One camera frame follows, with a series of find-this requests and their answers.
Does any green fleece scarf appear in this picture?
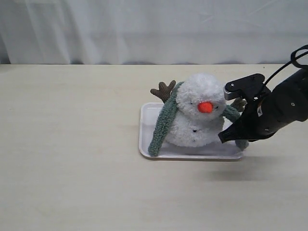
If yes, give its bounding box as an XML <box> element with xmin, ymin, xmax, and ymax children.
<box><xmin>147</xmin><ymin>81</ymin><xmax>250</xmax><ymax>158</ymax></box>

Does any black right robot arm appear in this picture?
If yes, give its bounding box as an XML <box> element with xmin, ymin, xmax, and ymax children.
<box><xmin>218</xmin><ymin>69</ymin><xmax>308</xmax><ymax>143</ymax></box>

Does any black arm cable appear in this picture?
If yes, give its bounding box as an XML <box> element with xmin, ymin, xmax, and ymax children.
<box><xmin>252</xmin><ymin>44</ymin><xmax>308</xmax><ymax>102</ymax></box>

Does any white plastic tray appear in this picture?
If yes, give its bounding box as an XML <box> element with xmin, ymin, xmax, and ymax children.
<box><xmin>139</xmin><ymin>102</ymin><xmax>244</xmax><ymax>162</ymax></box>

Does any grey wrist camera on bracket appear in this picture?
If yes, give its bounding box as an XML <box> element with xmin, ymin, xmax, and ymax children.
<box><xmin>224</xmin><ymin>73</ymin><xmax>271</xmax><ymax>103</ymax></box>

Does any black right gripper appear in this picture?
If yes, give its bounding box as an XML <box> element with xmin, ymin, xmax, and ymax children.
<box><xmin>218</xmin><ymin>91</ymin><xmax>308</xmax><ymax>143</ymax></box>

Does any white plush snowman toy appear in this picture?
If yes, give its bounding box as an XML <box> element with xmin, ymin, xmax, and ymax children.
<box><xmin>150</xmin><ymin>73</ymin><xmax>247</xmax><ymax>148</ymax></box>

